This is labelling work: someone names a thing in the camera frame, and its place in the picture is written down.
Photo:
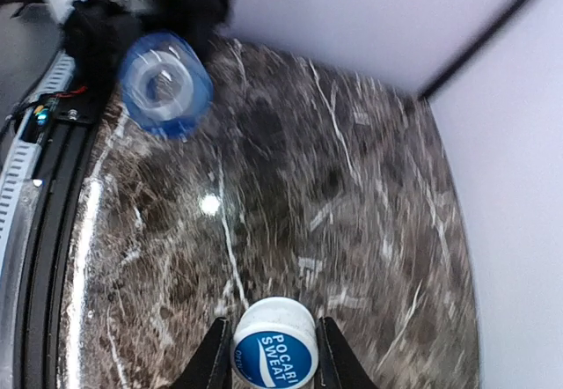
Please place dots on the white slotted cable duct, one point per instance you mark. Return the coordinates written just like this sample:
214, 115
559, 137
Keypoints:
22, 155

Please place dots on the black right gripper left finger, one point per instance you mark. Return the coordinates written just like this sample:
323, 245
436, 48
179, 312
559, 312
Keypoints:
209, 367

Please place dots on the black right corner post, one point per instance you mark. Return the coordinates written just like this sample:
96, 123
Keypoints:
481, 39

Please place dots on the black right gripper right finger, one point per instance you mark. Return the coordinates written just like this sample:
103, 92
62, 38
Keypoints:
338, 367

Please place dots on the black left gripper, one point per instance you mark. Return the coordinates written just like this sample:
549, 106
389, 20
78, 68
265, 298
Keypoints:
98, 33

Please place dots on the black front table rail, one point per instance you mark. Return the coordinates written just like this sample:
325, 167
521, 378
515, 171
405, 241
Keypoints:
65, 150

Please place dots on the clear bottle blue pepsi label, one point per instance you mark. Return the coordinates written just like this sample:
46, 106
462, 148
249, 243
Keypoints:
165, 88

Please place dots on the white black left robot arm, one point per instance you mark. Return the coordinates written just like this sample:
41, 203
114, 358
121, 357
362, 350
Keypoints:
98, 33

